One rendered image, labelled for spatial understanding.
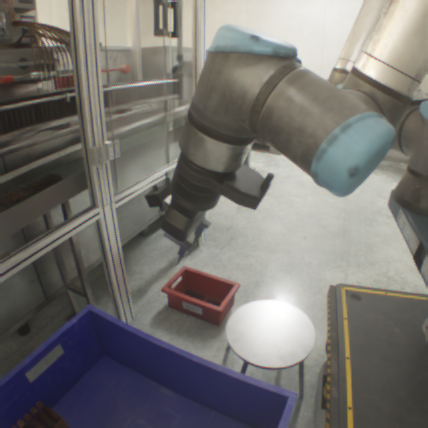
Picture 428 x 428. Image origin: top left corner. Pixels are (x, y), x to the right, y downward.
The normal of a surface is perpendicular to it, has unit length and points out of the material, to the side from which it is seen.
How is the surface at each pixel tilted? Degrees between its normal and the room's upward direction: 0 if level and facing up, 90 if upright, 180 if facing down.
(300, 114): 71
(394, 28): 85
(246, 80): 76
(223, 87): 98
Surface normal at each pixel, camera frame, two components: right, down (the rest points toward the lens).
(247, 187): 0.33, -0.68
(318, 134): -0.55, 0.18
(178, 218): -0.29, 0.25
